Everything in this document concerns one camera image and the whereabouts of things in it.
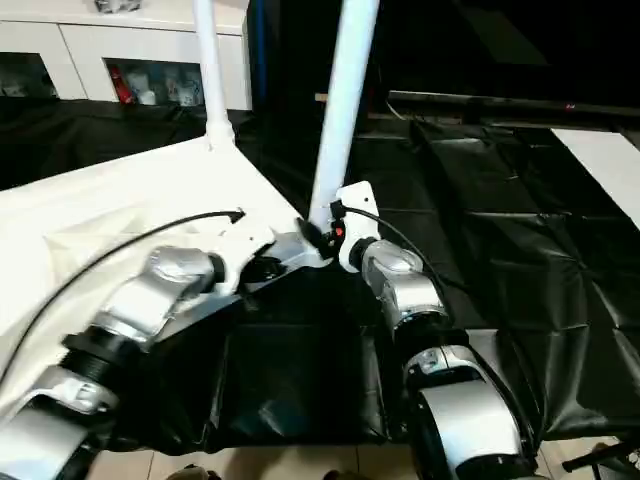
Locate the white plastic table leg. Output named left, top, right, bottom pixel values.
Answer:
left=191, top=0, right=237, bottom=152
left=305, top=0, right=382, bottom=236

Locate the white plastic table top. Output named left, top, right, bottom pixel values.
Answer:
left=0, top=133, right=335, bottom=416

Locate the black glossy mat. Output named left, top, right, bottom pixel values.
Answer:
left=0, top=94, right=640, bottom=456

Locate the long black bar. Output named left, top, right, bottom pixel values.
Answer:
left=388, top=89, right=640, bottom=126

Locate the large dark screen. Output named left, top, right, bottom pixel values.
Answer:
left=247, top=0, right=640, bottom=109

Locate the white glass-door cabinet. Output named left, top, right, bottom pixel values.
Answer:
left=0, top=0, right=251, bottom=111

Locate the white flat panel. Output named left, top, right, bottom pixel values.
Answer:
left=549, top=127, right=640, bottom=226

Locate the dark bag of parts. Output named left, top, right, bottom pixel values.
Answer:
left=94, top=0, right=139, bottom=14

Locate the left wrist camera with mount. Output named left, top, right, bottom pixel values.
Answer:
left=212, top=207, right=276, bottom=297

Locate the metal table frame bar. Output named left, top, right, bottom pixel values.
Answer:
left=562, top=439, right=640, bottom=474

